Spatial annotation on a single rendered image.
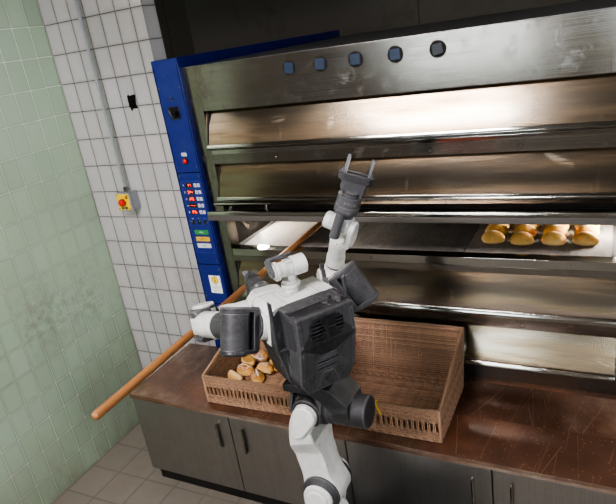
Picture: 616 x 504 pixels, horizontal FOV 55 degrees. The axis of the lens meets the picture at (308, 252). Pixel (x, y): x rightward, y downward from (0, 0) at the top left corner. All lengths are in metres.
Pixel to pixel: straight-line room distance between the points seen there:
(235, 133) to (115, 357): 1.67
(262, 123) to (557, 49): 1.27
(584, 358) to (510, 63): 1.24
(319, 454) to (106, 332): 1.93
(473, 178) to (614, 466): 1.18
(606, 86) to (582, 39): 0.19
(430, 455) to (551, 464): 0.44
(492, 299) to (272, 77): 1.36
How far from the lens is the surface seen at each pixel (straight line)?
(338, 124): 2.59
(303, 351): 1.76
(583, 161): 2.43
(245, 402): 2.84
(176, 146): 3.05
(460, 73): 2.41
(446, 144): 2.46
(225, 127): 2.89
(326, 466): 2.20
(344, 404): 1.97
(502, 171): 2.46
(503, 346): 2.76
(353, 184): 2.02
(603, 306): 2.61
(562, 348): 2.74
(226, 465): 3.11
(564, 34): 2.35
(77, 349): 3.61
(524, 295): 2.63
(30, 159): 3.36
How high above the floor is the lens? 2.18
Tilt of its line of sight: 20 degrees down
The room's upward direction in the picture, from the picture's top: 9 degrees counter-clockwise
